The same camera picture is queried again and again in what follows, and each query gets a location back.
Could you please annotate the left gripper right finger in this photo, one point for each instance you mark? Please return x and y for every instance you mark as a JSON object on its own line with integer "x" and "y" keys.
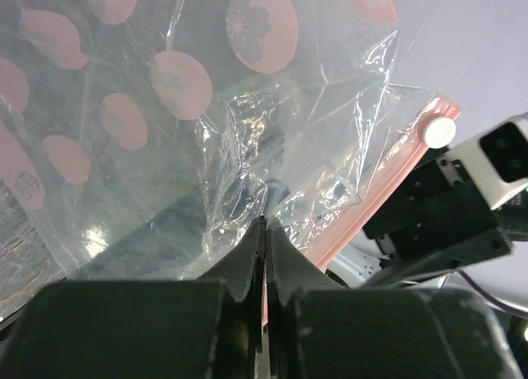
{"x": 319, "y": 329}

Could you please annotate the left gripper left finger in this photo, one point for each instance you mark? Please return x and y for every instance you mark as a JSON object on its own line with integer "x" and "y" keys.
{"x": 209, "y": 327}

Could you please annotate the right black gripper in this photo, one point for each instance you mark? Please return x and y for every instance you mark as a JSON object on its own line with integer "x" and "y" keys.
{"x": 436, "y": 222}

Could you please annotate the clear pink-dotted zip bag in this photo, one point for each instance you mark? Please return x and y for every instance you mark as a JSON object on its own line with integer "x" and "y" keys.
{"x": 140, "y": 138}

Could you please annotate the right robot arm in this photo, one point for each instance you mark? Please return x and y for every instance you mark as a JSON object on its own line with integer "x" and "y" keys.
{"x": 352, "y": 267}

